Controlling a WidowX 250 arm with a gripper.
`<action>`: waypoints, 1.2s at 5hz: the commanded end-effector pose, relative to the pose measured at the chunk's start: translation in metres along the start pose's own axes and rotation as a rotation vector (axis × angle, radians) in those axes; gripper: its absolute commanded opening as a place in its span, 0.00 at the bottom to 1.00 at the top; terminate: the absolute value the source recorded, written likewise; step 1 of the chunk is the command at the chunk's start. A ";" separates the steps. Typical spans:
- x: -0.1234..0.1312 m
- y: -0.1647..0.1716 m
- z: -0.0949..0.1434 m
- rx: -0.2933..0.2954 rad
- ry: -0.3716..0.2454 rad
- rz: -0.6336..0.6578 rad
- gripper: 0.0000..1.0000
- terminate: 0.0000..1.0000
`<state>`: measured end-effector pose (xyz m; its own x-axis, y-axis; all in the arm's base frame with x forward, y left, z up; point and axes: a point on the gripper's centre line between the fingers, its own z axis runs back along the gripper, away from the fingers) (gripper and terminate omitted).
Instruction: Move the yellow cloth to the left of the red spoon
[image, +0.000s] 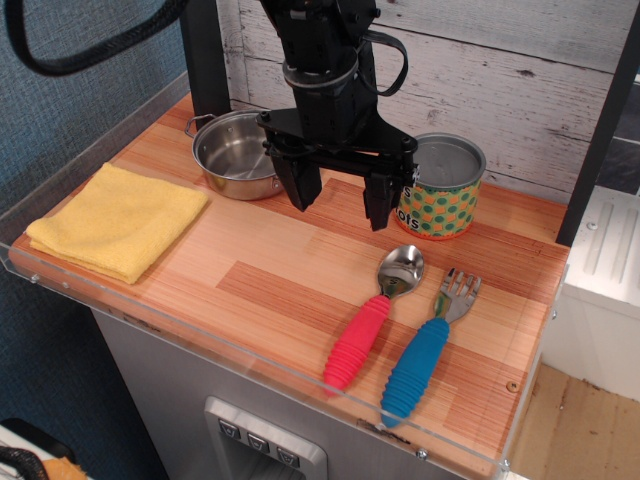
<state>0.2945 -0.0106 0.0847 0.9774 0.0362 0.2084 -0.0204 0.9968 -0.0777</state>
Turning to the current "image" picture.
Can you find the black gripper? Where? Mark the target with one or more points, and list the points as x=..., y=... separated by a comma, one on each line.
x=342, y=131

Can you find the yellow cloth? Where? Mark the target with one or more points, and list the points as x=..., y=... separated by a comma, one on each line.
x=119, y=224

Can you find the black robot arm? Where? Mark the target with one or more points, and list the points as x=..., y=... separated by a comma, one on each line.
x=328, y=43

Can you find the green dotted tin can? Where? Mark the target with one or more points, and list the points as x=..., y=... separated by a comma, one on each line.
x=442, y=203

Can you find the small steel pot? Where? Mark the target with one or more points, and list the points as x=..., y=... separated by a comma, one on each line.
x=229, y=150

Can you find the silver toy dispenser panel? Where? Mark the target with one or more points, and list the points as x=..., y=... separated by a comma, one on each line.
x=249, y=447

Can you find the white cabinet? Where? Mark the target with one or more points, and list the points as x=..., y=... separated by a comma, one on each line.
x=593, y=332

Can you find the clear acrylic table guard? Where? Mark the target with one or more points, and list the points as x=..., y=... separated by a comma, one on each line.
x=247, y=304

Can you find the orange object at corner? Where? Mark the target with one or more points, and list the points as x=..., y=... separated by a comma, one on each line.
x=63, y=469

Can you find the red handled spoon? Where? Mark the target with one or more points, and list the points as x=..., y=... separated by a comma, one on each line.
x=398, y=274

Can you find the blue handled fork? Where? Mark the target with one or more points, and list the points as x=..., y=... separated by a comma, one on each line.
x=410, y=377

